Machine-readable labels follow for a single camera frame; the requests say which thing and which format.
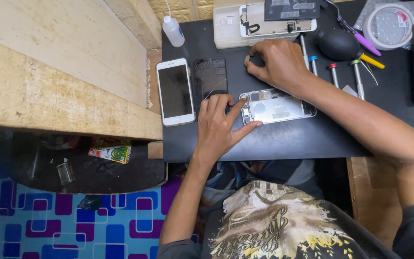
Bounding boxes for person's right hand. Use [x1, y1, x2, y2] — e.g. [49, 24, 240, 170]
[245, 39, 312, 96]

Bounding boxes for person's left hand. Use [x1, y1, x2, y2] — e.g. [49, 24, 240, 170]
[194, 94, 264, 165]

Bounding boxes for silver phone chassis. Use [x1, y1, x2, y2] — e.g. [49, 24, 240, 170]
[239, 88, 317, 126]

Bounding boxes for plain silver screwdriver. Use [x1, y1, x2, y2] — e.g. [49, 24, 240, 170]
[299, 33, 310, 71]

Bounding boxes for blue capped screwdriver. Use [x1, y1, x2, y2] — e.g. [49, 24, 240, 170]
[308, 55, 319, 77]

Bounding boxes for white phone display assembly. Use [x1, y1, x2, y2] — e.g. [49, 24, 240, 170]
[239, 3, 317, 38]

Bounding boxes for red capped screwdriver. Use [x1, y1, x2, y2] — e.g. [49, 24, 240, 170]
[327, 63, 341, 89]

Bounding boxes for cracked black phone screen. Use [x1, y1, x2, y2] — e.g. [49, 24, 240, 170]
[193, 57, 229, 110]

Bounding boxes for black rubber air blower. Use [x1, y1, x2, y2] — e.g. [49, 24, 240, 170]
[316, 29, 386, 70]

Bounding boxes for white smartphone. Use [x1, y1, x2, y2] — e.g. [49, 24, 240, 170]
[155, 58, 196, 127]

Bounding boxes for black phone battery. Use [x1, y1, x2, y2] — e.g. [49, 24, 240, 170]
[264, 0, 321, 22]

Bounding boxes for white plastic pick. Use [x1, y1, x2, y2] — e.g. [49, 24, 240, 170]
[341, 85, 359, 98]

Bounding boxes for white plastic parts box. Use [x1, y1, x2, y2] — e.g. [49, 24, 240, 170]
[213, 0, 302, 49]

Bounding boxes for green capped screwdriver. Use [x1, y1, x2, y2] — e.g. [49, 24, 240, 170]
[350, 59, 366, 101]

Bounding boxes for black work mat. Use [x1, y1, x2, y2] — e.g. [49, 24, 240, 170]
[161, 0, 414, 163]

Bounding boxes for thin metal tweezers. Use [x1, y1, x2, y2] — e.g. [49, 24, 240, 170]
[359, 59, 379, 86]

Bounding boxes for white tape roll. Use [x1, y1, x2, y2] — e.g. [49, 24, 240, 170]
[363, 3, 414, 51]

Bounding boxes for round black stool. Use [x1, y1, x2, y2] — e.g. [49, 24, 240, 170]
[10, 132, 168, 195]

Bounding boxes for colourful mosquito coil box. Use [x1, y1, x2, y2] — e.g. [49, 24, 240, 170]
[88, 138, 132, 165]

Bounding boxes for white plastic squeeze bottle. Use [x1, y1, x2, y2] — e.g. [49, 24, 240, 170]
[162, 0, 185, 48]

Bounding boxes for black printed shirt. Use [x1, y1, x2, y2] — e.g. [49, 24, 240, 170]
[157, 180, 414, 259]

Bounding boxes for crumpled black plastic bag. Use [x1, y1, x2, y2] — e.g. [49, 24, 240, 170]
[78, 194, 103, 211]

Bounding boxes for wooden shelf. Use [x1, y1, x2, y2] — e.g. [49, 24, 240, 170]
[0, 0, 163, 141]

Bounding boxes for small clear plastic packet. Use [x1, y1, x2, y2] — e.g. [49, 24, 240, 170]
[56, 162, 75, 186]

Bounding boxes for blue patterned floor mat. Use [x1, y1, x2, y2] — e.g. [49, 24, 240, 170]
[0, 129, 200, 259]

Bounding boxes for purple handled brush tool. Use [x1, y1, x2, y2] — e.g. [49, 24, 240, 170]
[324, 0, 382, 57]

